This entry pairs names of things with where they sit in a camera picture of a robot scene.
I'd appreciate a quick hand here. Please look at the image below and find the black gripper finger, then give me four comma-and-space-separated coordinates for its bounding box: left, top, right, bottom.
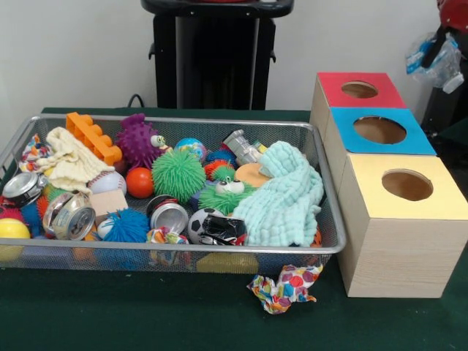
423, 26, 449, 69

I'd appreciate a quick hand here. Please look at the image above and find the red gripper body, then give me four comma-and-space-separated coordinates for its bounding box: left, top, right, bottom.
437, 0, 468, 34

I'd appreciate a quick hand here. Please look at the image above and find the crushed clear plastic bottle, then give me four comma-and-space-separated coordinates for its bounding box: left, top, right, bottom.
404, 31, 465, 93

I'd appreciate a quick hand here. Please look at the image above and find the colourful patterned cloth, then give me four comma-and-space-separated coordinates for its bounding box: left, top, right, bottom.
246, 263, 325, 315

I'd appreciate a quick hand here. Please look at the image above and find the red black drink can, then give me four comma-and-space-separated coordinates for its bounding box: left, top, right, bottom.
146, 195, 190, 235

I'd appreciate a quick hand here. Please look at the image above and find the wooden box with three holes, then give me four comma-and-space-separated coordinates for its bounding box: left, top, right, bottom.
309, 72, 468, 299

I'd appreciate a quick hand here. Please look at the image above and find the black flat panel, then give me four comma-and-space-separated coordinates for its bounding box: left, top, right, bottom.
420, 32, 468, 127

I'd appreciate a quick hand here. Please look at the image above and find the dark green table cloth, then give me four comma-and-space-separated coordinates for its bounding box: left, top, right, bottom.
434, 118, 468, 147
0, 106, 468, 351

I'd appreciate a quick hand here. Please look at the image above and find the mint green cloth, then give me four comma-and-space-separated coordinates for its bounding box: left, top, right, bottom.
232, 140, 325, 248

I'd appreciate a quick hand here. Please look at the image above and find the green fuzzy toy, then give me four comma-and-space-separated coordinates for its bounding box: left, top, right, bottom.
151, 148, 207, 204

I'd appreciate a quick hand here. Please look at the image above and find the small soccer ball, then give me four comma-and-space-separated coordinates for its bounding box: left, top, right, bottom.
186, 208, 224, 244

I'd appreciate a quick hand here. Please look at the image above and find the purple spiky toy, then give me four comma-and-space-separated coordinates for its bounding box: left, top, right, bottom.
116, 113, 173, 170

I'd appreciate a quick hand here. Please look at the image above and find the orange toy building block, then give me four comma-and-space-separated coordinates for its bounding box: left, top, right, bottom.
65, 112, 124, 165

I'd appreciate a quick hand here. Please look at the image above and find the blue fuzzy toy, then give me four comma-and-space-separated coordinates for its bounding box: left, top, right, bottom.
97, 208, 151, 243

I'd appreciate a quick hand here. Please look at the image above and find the cream knitted cloth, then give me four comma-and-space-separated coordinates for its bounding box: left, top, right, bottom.
45, 127, 116, 193

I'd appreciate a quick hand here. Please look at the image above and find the yellow ball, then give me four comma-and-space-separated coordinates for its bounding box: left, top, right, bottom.
0, 218, 32, 261

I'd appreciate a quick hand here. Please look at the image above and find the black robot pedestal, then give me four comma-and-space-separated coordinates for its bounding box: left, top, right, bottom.
140, 0, 295, 110

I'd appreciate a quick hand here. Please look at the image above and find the shallow wire mesh bin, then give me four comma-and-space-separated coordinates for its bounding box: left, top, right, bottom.
0, 113, 347, 278

